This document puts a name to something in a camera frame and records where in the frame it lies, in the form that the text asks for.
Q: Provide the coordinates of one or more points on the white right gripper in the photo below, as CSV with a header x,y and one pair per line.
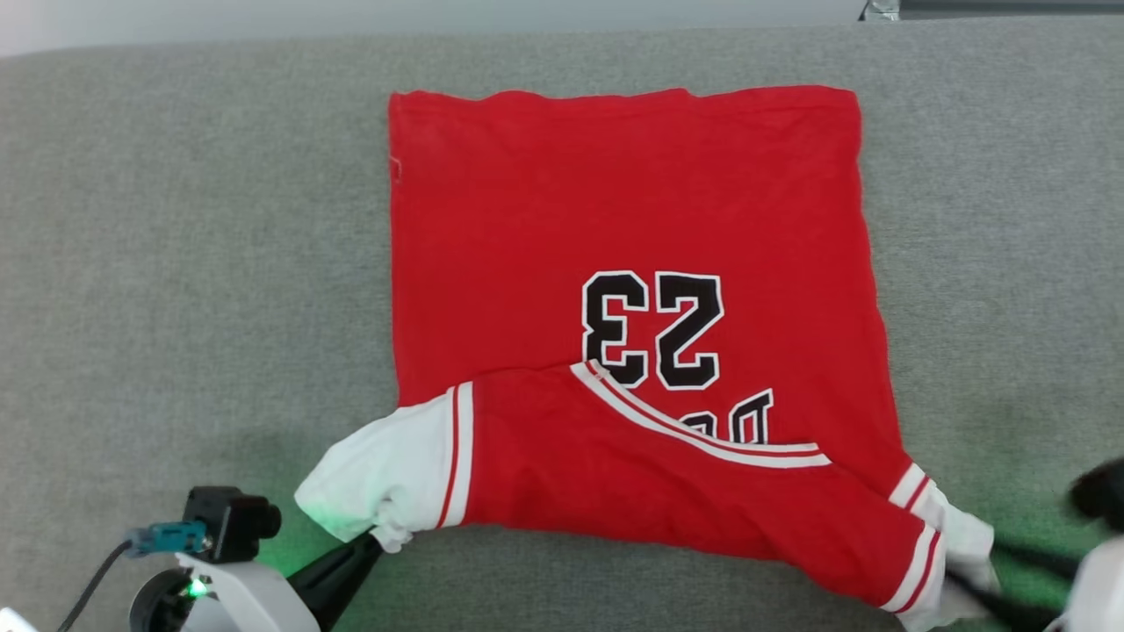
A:
x,y
1098,588

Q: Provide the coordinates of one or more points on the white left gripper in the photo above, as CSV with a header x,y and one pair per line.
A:
x,y
246,601

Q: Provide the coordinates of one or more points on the red and white jersey garment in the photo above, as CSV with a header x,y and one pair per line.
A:
x,y
615,202

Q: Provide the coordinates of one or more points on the grey flat panel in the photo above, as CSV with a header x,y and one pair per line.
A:
x,y
1010,7

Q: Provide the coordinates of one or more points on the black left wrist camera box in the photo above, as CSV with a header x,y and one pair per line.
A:
x,y
228,522

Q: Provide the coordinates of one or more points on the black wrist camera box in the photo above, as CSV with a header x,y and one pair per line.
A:
x,y
1102,496
228,522

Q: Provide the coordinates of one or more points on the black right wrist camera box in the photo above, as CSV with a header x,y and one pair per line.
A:
x,y
1102,496

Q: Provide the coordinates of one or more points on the teal left camera connector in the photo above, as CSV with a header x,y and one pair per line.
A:
x,y
171,535

